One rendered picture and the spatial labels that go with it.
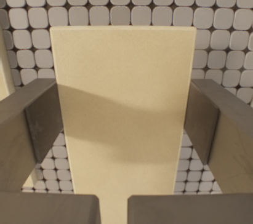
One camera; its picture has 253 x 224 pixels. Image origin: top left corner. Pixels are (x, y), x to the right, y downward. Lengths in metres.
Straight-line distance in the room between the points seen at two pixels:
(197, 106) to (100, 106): 0.09
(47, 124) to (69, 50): 0.07
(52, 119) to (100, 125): 0.05
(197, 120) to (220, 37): 0.18
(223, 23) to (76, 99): 0.23
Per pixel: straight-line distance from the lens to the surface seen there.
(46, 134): 0.17
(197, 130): 0.17
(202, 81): 0.19
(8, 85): 0.34
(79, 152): 0.22
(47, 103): 0.17
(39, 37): 0.31
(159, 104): 0.18
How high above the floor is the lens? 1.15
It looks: 68 degrees down
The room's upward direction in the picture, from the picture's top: 179 degrees counter-clockwise
